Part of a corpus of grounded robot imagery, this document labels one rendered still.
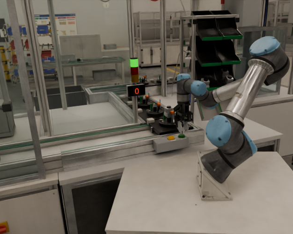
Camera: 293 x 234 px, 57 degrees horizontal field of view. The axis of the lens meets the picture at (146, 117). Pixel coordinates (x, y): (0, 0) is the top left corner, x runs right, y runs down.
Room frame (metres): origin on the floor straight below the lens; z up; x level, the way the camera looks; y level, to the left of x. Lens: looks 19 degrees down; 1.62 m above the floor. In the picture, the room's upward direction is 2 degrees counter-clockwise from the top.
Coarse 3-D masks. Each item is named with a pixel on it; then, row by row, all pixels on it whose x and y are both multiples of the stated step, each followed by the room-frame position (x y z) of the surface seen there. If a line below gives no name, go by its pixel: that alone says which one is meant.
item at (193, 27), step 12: (180, 24) 2.00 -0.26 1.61; (192, 24) 1.84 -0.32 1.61; (180, 36) 2.00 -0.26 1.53; (192, 36) 1.84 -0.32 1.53; (180, 48) 2.00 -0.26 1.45; (192, 48) 1.84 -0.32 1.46; (180, 60) 2.00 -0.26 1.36; (192, 60) 1.84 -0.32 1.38; (180, 72) 2.00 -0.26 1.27; (192, 72) 1.83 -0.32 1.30; (192, 96) 1.83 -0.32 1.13; (192, 108) 1.83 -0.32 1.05
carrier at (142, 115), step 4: (156, 108) 1.97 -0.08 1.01; (160, 108) 2.03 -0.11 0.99; (164, 108) 2.10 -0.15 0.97; (140, 112) 2.02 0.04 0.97; (144, 112) 2.01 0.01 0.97; (148, 112) 1.95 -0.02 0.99; (152, 112) 1.94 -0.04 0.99; (156, 112) 1.92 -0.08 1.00; (160, 112) 1.94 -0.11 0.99; (140, 116) 1.93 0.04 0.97; (144, 116) 1.92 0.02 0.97; (148, 116) 1.92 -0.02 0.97; (152, 116) 1.92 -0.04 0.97; (156, 116) 1.91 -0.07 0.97; (160, 116) 1.91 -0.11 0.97; (144, 120) 1.86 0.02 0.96
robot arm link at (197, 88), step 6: (186, 84) 1.43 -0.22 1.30; (192, 84) 1.40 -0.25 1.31; (198, 84) 1.37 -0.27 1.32; (204, 84) 1.39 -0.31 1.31; (186, 90) 1.43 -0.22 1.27; (192, 90) 1.39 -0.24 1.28; (198, 90) 1.37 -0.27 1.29; (204, 90) 1.39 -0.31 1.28; (198, 96) 1.41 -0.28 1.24; (204, 96) 1.41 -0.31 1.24
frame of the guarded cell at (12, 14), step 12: (12, 0) 1.27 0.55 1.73; (12, 12) 1.27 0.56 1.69; (12, 24) 1.26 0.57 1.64; (24, 60) 1.27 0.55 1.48; (24, 72) 1.26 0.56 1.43; (24, 84) 1.26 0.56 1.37; (24, 96) 1.26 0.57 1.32; (36, 132) 1.27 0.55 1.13; (36, 144) 1.27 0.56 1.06; (36, 156) 1.26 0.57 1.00; (12, 180) 1.22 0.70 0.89; (24, 180) 1.23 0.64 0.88; (36, 180) 1.25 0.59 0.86
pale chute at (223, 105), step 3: (228, 99) 1.88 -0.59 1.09; (219, 102) 1.81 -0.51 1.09; (222, 102) 1.86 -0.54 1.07; (225, 102) 1.86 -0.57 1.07; (228, 102) 1.87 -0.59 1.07; (219, 105) 1.81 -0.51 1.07; (222, 105) 1.84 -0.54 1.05; (225, 105) 1.85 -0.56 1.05; (222, 108) 1.83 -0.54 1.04; (225, 108) 1.83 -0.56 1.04; (222, 111) 1.81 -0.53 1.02
